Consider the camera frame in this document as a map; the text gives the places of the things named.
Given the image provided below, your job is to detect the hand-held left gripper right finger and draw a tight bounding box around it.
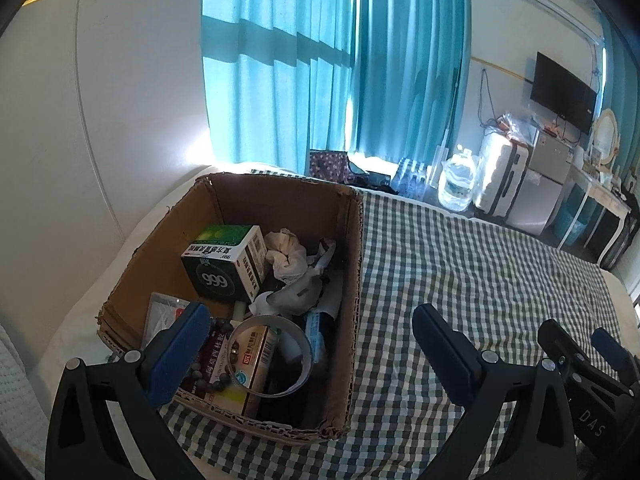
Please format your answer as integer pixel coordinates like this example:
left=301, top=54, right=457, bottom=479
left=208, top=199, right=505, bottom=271
left=412, top=303, right=578, bottom=480

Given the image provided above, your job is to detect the blue tissue packet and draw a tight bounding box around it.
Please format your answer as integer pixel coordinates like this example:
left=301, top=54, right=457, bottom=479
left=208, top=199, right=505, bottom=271
left=303, top=309, right=332, bottom=365

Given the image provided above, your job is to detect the white air conditioner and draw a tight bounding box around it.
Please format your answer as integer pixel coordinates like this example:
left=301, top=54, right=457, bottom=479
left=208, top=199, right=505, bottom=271
left=517, top=0, right=603, bottom=46

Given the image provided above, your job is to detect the brown cardboard box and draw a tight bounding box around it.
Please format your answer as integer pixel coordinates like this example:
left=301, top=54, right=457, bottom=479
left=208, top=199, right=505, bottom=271
left=97, top=172, right=365, bottom=443

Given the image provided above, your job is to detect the oval white mirror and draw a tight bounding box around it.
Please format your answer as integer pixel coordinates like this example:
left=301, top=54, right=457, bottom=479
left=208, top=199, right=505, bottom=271
left=595, top=108, right=621, bottom=166

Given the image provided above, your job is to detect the pack of water bottles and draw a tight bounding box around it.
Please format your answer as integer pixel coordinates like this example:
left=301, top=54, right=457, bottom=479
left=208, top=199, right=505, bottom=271
left=392, top=157, right=431, bottom=198

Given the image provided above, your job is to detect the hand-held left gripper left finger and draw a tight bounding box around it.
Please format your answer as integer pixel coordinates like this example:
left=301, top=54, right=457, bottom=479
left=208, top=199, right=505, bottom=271
left=45, top=301, right=212, bottom=480

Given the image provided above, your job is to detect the clear plastic bag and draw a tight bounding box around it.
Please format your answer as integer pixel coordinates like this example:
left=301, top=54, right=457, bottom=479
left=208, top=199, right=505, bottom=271
left=495, top=112, right=536, bottom=141
left=142, top=291, right=198, bottom=348

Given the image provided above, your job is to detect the green white medicine box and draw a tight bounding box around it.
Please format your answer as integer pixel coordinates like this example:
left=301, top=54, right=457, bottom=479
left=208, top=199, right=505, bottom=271
left=181, top=224, right=267, bottom=303

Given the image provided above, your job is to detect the brown bead bracelet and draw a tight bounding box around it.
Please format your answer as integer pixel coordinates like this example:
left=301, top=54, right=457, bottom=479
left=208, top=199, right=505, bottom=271
left=187, top=317, right=238, bottom=396

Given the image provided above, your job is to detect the yellow medicine box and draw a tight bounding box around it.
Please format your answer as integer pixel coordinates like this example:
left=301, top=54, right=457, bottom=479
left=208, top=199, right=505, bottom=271
left=180, top=325, right=281, bottom=416

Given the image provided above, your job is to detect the white tape roll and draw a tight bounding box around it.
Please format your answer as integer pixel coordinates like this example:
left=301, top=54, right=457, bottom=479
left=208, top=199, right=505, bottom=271
left=227, top=314, right=315, bottom=398

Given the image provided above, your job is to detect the blue plastic basket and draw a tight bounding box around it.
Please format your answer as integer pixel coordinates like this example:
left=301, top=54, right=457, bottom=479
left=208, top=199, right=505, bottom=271
left=555, top=205, right=586, bottom=246

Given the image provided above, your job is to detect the teal window curtain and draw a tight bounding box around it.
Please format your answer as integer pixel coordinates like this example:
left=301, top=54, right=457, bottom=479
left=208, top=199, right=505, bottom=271
left=200, top=0, right=473, bottom=196
left=597, top=12, right=618, bottom=111

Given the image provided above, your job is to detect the white tissue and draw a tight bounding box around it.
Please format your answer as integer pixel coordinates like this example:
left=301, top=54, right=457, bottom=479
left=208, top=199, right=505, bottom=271
left=264, top=229, right=307, bottom=281

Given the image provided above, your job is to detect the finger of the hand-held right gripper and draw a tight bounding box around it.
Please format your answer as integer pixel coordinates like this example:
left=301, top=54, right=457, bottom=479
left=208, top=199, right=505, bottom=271
left=591, top=327, right=640, bottom=392
left=537, top=318, right=627, bottom=402

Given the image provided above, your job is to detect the dark dotted bag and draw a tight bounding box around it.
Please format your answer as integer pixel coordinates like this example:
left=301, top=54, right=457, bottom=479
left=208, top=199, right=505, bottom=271
left=309, top=150, right=351, bottom=183

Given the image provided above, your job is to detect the silver small fridge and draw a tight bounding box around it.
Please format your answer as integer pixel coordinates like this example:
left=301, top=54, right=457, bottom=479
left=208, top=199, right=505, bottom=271
left=507, top=132, right=576, bottom=236

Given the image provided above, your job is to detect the white suitcase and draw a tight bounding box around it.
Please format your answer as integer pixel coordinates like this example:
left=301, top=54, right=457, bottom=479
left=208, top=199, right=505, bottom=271
left=472, top=132, right=531, bottom=218

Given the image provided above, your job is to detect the white dressing table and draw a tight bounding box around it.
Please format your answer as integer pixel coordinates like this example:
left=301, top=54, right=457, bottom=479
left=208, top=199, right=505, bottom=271
left=557, top=162, right=633, bottom=266

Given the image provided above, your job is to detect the black wall television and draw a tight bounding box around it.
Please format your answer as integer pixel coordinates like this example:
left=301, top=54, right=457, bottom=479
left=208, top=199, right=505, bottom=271
left=530, top=51, right=598, bottom=136

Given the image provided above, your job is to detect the large clear water jug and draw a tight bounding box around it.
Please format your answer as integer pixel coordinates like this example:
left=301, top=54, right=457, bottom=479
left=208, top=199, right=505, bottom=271
left=438, top=149, right=478, bottom=212

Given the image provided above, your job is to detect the black wall cable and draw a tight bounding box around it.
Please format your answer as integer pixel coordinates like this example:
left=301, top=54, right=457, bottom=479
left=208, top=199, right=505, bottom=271
left=480, top=67, right=501, bottom=128

